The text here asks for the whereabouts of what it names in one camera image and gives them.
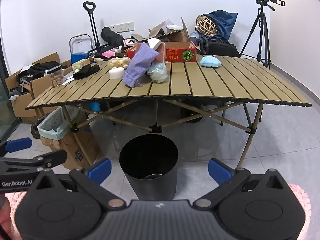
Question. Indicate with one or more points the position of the large cardboard box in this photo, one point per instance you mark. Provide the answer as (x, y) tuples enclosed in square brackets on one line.
[(22, 105)]

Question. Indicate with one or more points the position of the white framed blue folding stool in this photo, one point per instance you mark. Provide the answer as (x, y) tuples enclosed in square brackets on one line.
[(78, 57)]

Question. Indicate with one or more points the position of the white crumpled paper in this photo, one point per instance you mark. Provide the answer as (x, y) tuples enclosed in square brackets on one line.
[(67, 79)]

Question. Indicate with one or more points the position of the black suitcase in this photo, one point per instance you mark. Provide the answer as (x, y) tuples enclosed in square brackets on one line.
[(220, 48)]

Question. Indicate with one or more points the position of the yellow plush toy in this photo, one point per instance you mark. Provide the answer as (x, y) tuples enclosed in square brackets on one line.
[(119, 62)]

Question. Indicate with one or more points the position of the black padded bag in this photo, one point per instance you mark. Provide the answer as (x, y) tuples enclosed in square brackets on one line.
[(112, 37)]

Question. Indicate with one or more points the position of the tan slatted folding table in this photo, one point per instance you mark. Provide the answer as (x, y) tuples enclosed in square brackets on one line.
[(212, 85)]

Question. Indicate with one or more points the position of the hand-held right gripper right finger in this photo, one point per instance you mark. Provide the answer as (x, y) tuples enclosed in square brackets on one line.
[(220, 171)]

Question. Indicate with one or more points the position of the person's left hand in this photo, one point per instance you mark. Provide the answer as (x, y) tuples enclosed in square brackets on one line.
[(5, 212)]

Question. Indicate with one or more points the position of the clear plastic bag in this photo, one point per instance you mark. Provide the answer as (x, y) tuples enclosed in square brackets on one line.
[(157, 72)]

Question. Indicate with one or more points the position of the cardboard box with green liner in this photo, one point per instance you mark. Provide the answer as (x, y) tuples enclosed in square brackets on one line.
[(72, 140)]

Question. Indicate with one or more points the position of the pink shaggy rug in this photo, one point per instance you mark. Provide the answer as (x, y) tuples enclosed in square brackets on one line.
[(301, 205)]

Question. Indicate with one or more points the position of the pink and white sponge block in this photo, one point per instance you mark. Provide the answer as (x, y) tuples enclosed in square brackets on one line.
[(161, 52)]

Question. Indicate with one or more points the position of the light blue plush toy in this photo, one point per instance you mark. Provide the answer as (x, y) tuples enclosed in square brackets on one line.
[(210, 61)]

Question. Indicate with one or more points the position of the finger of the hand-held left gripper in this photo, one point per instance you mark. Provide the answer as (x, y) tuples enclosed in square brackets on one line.
[(18, 145), (52, 158)]

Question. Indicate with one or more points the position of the black gloves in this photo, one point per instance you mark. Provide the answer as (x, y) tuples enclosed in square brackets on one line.
[(86, 71)]

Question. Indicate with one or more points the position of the lilac fuzzy sock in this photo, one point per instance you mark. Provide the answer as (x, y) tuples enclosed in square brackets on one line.
[(140, 65)]

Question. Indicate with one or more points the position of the white round foam block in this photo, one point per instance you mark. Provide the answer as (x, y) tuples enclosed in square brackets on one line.
[(116, 73)]

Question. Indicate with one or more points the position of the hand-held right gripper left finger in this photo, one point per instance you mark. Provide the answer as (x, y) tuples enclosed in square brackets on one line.
[(100, 171)]

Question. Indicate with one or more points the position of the pale yellow packet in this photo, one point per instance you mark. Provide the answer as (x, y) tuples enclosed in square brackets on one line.
[(81, 63)]

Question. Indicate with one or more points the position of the white wall outlet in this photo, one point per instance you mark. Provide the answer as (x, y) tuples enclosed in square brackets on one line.
[(122, 26)]

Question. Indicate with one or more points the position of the dark blue cloth bag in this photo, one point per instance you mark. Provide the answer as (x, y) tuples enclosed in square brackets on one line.
[(223, 22)]

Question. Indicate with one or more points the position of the black round trash bin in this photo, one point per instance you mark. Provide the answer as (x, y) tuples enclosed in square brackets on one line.
[(140, 165)]

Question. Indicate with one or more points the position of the blue water bottle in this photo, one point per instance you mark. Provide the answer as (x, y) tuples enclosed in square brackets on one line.
[(193, 37)]

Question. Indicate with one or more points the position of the pink packet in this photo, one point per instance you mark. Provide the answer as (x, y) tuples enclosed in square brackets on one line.
[(108, 53)]

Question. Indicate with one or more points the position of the clear jar of snacks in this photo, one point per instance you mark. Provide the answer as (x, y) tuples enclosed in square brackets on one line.
[(55, 76)]

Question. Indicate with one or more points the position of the black clothes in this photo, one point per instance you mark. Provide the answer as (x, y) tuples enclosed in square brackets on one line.
[(42, 67)]

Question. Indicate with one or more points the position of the woven wicker ball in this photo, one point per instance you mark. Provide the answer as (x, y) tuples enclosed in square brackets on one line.
[(206, 25)]

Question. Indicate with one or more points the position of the red cardboard box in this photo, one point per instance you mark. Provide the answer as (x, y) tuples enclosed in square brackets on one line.
[(180, 55)]

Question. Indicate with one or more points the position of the open brown cardboard box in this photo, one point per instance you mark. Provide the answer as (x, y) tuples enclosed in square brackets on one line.
[(175, 33)]

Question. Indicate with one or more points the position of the white plastic container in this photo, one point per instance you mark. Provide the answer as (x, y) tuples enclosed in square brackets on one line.
[(174, 27)]

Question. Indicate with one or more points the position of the black camera tripod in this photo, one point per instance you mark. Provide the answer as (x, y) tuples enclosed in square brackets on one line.
[(261, 17)]

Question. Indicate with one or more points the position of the small white printed box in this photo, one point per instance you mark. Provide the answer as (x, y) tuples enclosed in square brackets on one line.
[(130, 42)]

